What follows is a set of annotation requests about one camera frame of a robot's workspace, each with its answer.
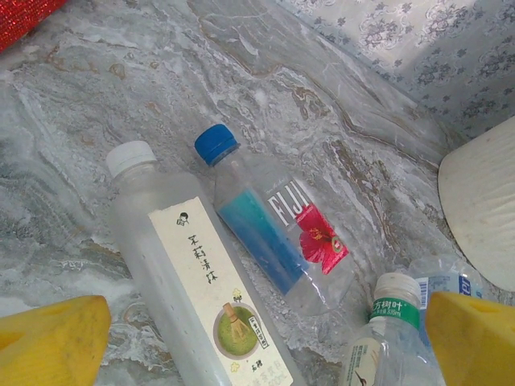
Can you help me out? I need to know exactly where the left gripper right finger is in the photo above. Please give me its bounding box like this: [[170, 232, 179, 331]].
[[425, 291, 515, 386]]

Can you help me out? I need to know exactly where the cloudy bottle cream label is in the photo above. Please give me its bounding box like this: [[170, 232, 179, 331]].
[[105, 140, 307, 386]]

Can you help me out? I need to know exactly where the clear bottle green neck label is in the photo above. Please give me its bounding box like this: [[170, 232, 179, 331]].
[[340, 272, 447, 386]]

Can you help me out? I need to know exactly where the red scraper tool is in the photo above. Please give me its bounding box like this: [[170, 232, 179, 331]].
[[0, 0, 68, 53]]

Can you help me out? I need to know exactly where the Fiji bottle blue cap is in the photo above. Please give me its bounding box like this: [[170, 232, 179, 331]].
[[193, 123, 357, 318]]

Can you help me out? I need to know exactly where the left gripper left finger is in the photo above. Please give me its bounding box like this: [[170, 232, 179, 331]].
[[0, 295, 113, 386]]

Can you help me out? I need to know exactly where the cream ribbed plastic bin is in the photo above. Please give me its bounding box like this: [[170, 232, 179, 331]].
[[437, 116, 515, 291]]

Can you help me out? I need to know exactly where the clear bottle blue barcode label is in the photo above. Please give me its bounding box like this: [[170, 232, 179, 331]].
[[408, 257, 486, 313]]

